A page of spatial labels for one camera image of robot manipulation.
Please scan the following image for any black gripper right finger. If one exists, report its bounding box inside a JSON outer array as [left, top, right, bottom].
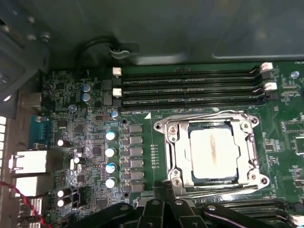
[[165, 181, 294, 228]]

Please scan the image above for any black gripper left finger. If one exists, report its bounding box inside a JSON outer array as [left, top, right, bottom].
[[68, 181, 170, 228]]

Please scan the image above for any silver CPU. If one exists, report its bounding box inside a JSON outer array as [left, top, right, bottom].
[[189, 128, 241, 181]]

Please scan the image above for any black RAM slot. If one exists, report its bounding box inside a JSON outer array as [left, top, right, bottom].
[[112, 70, 273, 86], [112, 91, 279, 107], [225, 205, 293, 218], [194, 198, 295, 210], [261, 213, 294, 226], [111, 62, 274, 79], [112, 82, 278, 98]]

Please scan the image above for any CPU socket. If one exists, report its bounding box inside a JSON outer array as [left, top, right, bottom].
[[153, 109, 272, 198]]

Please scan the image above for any green motherboard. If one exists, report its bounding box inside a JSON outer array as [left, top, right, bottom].
[[40, 61, 304, 228]]

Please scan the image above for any silver rear port block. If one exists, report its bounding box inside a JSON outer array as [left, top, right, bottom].
[[19, 93, 43, 111], [8, 150, 57, 175], [16, 197, 45, 228], [13, 176, 43, 197]]

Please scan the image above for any blue rear port connector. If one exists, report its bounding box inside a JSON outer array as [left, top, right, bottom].
[[28, 115, 51, 146]]

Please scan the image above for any black PC case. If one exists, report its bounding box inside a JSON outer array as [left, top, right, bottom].
[[0, 0, 304, 228]]

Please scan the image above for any red black twisted wire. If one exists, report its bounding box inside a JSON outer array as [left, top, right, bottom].
[[0, 180, 49, 228]]

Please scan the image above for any metal cable clip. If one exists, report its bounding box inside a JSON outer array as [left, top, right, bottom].
[[108, 47, 131, 59]]

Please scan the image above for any thin black cable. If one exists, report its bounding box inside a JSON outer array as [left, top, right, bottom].
[[75, 35, 121, 73]]

